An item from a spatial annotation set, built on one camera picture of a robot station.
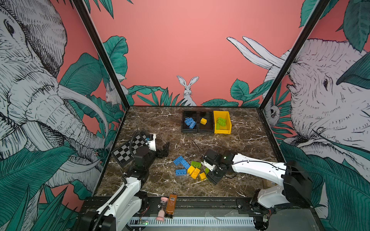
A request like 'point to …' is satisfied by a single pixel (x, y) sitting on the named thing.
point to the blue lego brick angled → (178, 160)
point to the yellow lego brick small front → (203, 176)
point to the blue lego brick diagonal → (185, 164)
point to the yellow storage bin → (225, 115)
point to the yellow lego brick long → (195, 173)
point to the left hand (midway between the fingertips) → (163, 140)
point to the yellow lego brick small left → (191, 170)
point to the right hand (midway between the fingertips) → (212, 176)
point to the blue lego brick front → (181, 172)
